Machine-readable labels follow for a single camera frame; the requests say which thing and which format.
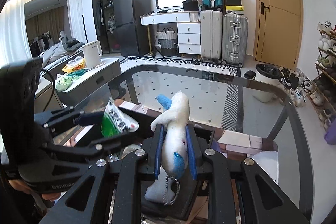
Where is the green white snack bag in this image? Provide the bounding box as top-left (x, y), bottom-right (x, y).
top-left (101, 97), bottom-right (139, 138)

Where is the white blue plush toy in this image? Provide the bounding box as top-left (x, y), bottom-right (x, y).
top-left (145, 92), bottom-right (190, 206)

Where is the person's left hand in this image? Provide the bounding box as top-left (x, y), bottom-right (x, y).
top-left (9, 180), bottom-right (61, 201)

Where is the black storage bin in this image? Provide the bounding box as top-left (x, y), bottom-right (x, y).
top-left (52, 105), bottom-right (215, 221)

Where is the grey white side cabinet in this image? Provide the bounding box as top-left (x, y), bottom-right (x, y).
top-left (34, 57), bottom-right (123, 111)

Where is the anime printed desk mat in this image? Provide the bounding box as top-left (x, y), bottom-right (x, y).
top-left (114, 99), bottom-right (278, 223)

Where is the white electric kettle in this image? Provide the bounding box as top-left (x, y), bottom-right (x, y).
top-left (81, 40), bottom-right (102, 69)

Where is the woven laundry basket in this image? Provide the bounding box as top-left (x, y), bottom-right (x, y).
top-left (157, 27), bottom-right (178, 57)

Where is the white drawer desk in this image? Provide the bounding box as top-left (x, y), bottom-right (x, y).
top-left (140, 11), bottom-right (201, 56)

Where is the white trash bin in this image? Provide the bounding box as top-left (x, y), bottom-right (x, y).
top-left (253, 63), bottom-right (282, 103)

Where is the white suitcase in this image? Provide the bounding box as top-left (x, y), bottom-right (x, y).
top-left (200, 11), bottom-right (223, 59)

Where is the silver ribbed suitcase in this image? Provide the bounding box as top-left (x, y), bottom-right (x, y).
top-left (222, 14), bottom-right (248, 68)

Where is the black refrigerator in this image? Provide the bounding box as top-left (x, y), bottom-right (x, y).
top-left (113, 0), bottom-right (151, 57)

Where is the black bag on desk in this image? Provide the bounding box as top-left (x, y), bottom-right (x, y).
top-left (182, 0), bottom-right (199, 11)

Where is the oval desk mirror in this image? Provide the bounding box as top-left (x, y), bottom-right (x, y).
top-left (155, 0), bottom-right (185, 10)

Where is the purple bag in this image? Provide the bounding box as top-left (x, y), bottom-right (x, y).
top-left (324, 120), bottom-right (336, 145)

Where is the tan wooden door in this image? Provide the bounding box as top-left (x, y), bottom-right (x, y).
top-left (253, 0), bottom-right (303, 71)

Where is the wooden shoe rack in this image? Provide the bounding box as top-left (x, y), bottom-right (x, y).
top-left (309, 20), bottom-right (335, 130)

